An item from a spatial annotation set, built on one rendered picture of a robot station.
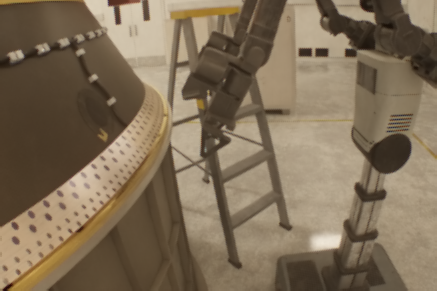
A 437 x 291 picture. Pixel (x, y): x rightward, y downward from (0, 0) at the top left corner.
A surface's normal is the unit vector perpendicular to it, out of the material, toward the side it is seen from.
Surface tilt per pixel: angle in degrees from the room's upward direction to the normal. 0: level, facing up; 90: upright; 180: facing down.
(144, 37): 90
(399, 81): 90
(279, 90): 90
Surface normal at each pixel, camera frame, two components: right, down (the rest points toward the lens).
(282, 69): -0.14, 0.36
